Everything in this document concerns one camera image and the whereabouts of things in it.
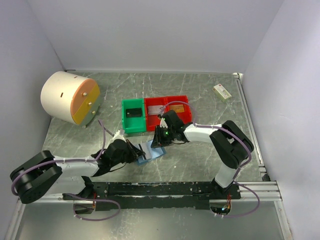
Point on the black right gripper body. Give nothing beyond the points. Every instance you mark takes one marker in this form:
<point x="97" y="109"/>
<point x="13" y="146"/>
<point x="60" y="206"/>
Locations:
<point x="166" y="135"/>

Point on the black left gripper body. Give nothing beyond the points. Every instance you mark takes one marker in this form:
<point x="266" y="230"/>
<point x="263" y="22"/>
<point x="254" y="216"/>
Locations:
<point x="128" y="156"/>

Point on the white stripe card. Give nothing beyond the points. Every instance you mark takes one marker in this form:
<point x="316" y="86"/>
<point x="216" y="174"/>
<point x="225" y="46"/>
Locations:
<point x="146" y="154"/>
<point x="153" y="110"/>

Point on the blue card holder wallet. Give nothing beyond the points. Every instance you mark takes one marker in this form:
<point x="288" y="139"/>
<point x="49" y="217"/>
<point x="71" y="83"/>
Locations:
<point x="155" y="152"/>

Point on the red plastic bin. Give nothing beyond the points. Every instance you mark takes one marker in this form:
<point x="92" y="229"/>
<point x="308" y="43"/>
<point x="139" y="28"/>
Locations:
<point x="152" y="120"/>
<point x="178" y="103"/>

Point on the green plastic bin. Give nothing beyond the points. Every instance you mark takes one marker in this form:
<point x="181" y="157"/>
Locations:
<point x="133" y="125"/>

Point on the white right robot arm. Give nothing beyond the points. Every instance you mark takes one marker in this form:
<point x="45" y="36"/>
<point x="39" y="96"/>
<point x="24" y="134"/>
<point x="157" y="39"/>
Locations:
<point x="231" y="144"/>

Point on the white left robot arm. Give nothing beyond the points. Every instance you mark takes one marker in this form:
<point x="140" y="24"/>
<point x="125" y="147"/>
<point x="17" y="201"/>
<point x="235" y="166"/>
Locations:
<point x="46" y="174"/>

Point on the gold credit card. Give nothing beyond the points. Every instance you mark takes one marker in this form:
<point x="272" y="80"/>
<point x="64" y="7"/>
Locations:
<point x="178" y="108"/>

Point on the black credit card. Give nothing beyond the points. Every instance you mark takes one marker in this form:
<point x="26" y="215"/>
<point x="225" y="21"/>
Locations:
<point x="136" y="112"/>

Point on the small white card box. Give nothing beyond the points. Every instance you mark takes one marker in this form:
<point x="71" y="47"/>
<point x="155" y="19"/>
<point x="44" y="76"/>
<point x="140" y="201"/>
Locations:
<point x="221" y="92"/>

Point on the round drawer cabinet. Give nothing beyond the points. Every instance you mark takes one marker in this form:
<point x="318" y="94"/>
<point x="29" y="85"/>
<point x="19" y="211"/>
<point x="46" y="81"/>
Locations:
<point x="71" y="98"/>

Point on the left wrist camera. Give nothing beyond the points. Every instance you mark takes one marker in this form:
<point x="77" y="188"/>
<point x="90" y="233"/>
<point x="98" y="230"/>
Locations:
<point x="118" y="136"/>

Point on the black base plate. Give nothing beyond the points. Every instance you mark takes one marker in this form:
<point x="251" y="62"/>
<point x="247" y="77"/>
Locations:
<point x="149" y="195"/>

